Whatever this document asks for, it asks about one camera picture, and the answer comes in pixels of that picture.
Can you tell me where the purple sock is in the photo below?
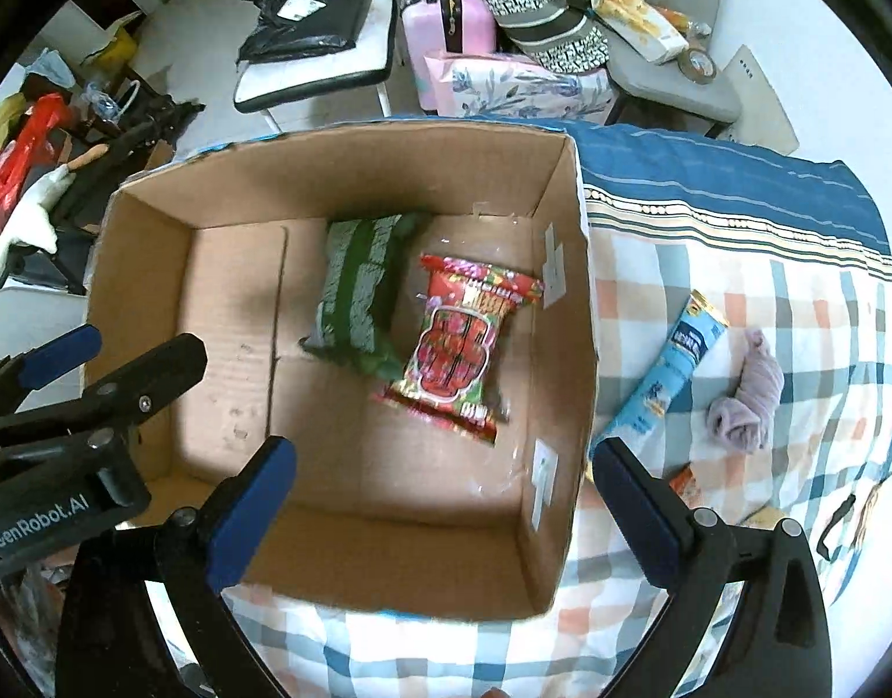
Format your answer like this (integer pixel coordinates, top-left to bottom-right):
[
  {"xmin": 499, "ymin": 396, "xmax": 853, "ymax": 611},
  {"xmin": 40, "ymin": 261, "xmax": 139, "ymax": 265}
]
[{"xmin": 706, "ymin": 329, "xmax": 785, "ymax": 454}]

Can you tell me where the green snack packet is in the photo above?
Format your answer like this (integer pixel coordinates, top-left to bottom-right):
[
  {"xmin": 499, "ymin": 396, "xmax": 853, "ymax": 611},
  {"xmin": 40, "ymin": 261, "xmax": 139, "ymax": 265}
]
[{"xmin": 299, "ymin": 211, "xmax": 432, "ymax": 382}]

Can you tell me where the red snack packet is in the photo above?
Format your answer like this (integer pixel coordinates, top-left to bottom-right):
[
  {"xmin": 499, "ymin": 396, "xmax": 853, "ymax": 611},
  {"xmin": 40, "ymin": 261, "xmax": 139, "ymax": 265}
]
[{"xmin": 381, "ymin": 254, "xmax": 543, "ymax": 446}]

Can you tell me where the grey chair near left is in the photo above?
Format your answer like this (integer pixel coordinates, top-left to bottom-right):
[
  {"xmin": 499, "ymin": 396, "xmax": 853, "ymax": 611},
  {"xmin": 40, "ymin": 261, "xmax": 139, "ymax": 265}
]
[{"xmin": 0, "ymin": 287, "xmax": 87, "ymax": 411}]

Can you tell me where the orange snack packet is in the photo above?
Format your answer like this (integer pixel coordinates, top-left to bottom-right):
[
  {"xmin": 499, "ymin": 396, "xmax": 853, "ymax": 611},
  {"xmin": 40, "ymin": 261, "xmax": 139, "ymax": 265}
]
[{"xmin": 670, "ymin": 465, "xmax": 705, "ymax": 509}]

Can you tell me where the blue long snack stick pack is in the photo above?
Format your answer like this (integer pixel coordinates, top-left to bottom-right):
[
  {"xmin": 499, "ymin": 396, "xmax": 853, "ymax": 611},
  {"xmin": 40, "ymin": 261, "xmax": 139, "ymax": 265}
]
[{"xmin": 600, "ymin": 290, "xmax": 728, "ymax": 447}]

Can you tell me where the white goose plush toy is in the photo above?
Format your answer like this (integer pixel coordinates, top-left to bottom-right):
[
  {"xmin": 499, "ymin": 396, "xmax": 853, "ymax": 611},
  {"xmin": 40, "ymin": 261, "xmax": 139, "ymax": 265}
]
[{"xmin": 0, "ymin": 144, "xmax": 109, "ymax": 283}]

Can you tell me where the plaid checkered tablecloth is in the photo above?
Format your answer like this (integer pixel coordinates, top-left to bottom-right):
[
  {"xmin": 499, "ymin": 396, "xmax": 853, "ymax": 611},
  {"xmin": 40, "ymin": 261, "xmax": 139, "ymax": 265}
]
[{"xmin": 228, "ymin": 123, "xmax": 892, "ymax": 696}]

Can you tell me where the red plastic bag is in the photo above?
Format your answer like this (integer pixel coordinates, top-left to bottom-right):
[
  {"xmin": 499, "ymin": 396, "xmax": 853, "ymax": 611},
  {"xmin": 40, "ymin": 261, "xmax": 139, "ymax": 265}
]
[{"xmin": 0, "ymin": 93, "xmax": 73, "ymax": 233}]

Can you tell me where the open cardboard box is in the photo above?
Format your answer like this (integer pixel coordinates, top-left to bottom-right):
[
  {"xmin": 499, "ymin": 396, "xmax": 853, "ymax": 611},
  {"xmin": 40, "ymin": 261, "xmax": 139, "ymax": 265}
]
[{"xmin": 84, "ymin": 120, "xmax": 597, "ymax": 621}]

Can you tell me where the white leather chair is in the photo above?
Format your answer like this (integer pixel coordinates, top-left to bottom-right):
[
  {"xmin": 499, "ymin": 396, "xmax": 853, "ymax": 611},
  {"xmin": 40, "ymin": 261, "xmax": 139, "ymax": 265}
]
[{"xmin": 233, "ymin": 0, "xmax": 397, "ymax": 117}]

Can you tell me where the black plastic bag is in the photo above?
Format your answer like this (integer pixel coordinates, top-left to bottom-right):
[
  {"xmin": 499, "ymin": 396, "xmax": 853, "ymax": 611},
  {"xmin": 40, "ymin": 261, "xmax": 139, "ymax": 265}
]
[{"xmin": 237, "ymin": 0, "xmax": 372, "ymax": 63}]

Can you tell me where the floral pink package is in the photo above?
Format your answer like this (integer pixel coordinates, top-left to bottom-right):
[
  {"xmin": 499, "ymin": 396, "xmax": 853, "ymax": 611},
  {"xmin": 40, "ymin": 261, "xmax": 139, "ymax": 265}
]
[{"xmin": 424, "ymin": 52, "xmax": 616, "ymax": 123}]

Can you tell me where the brown tape roll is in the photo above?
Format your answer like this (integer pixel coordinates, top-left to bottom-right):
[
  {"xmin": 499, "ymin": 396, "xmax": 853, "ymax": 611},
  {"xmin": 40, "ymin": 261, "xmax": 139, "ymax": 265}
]
[{"xmin": 676, "ymin": 47, "xmax": 719, "ymax": 85}]

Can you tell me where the pink suitcase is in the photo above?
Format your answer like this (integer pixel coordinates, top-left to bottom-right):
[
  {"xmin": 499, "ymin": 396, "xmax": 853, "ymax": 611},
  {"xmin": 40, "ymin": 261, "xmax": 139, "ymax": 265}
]
[{"xmin": 400, "ymin": 0, "xmax": 498, "ymax": 112}]

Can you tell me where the yellow white snack bag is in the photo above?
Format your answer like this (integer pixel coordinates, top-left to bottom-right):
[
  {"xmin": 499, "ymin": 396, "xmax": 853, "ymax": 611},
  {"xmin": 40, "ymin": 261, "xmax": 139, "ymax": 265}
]
[{"xmin": 591, "ymin": 0, "xmax": 689, "ymax": 65}]

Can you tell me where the patterned tote bag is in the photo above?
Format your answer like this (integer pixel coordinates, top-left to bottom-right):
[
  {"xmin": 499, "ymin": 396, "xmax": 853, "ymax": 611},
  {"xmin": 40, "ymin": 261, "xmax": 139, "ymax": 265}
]
[{"xmin": 484, "ymin": 0, "xmax": 608, "ymax": 76}]

